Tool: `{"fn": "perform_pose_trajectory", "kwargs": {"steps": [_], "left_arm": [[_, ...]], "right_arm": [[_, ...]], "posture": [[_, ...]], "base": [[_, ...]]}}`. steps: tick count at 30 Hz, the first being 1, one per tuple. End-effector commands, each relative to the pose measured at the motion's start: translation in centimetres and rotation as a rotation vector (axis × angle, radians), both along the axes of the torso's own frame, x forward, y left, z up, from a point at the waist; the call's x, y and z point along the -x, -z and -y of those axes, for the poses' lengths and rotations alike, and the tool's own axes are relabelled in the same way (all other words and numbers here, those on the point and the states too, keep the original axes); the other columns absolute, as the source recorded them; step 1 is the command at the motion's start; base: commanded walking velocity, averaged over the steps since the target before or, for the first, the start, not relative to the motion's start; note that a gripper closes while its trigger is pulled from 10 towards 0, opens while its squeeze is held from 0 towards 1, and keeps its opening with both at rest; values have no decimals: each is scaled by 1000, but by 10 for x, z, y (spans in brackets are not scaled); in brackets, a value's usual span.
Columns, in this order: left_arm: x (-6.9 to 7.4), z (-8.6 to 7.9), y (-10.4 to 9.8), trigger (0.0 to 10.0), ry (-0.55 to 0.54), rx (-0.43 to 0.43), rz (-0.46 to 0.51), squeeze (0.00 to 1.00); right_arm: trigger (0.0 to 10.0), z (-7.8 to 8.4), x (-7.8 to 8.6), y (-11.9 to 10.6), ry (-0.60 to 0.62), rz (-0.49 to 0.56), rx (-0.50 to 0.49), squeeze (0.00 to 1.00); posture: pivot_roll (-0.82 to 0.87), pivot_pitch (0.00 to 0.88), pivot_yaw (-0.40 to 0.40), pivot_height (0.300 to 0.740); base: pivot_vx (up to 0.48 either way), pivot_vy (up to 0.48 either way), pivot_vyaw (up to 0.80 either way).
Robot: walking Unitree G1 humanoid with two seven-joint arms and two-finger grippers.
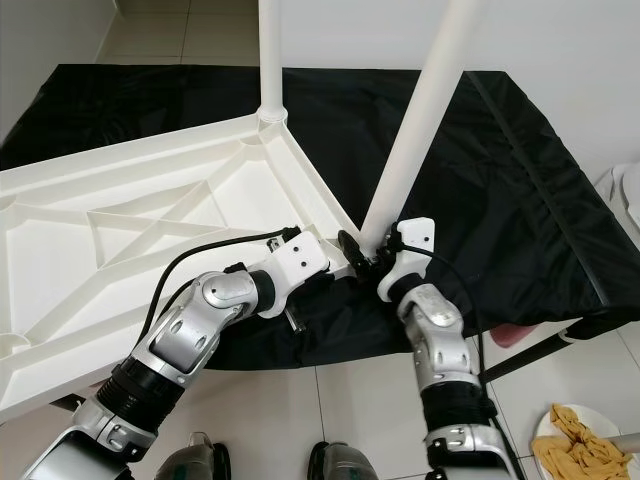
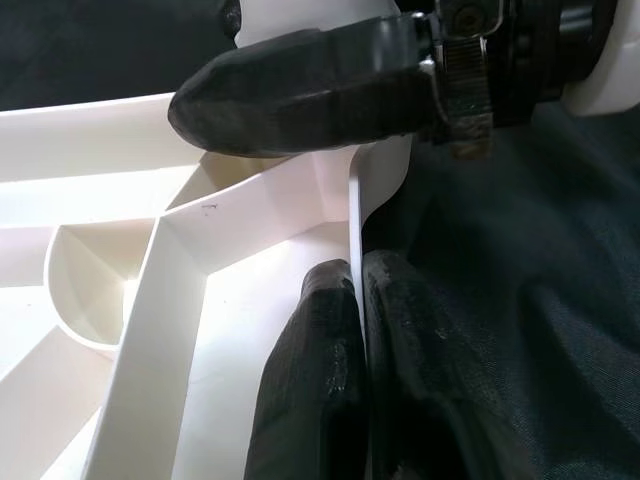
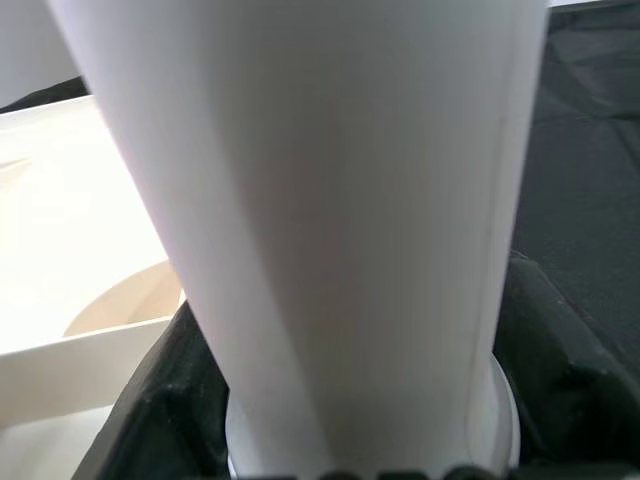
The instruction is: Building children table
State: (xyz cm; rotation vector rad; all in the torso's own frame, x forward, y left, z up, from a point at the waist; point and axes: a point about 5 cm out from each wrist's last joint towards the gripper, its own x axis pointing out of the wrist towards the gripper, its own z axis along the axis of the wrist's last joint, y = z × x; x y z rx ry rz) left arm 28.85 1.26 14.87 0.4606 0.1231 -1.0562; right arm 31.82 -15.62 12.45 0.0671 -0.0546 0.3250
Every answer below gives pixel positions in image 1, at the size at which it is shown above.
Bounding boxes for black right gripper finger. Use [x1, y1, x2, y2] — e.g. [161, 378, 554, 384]
[334, 229, 370, 277]

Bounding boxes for white plastic table top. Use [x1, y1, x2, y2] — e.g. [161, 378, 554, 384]
[0, 107, 362, 422]

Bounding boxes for grey right robot foot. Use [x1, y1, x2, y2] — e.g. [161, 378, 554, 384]
[309, 439, 383, 480]

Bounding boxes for grey robot foot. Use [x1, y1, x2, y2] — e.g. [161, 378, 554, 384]
[159, 429, 233, 480]
[309, 439, 383, 480]

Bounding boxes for black table cloth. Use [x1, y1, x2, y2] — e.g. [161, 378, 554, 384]
[0, 62, 640, 372]

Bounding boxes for grey left robot foot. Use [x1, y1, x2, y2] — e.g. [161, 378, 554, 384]
[159, 429, 233, 480]

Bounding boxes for white round plate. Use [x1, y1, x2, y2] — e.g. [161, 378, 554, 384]
[531, 401, 633, 480]

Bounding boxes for white plastic chair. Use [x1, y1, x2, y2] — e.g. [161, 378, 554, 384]
[594, 159, 640, 243]

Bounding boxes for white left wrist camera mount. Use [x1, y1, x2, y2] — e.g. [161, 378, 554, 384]
[259, 227, 332, 317]

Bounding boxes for beige stick handle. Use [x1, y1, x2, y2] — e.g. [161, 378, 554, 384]
[609, 431, 640, 454]

